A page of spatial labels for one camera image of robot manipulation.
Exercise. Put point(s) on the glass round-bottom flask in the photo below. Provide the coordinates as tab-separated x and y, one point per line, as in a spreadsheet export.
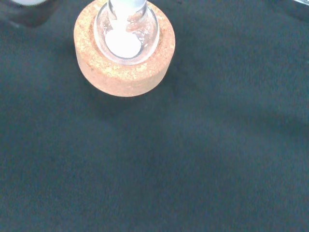
125	46

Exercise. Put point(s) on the clear plastic funnel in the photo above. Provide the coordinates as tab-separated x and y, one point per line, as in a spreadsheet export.
126	7

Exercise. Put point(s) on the black cloth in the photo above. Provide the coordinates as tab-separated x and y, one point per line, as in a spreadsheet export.
154	157

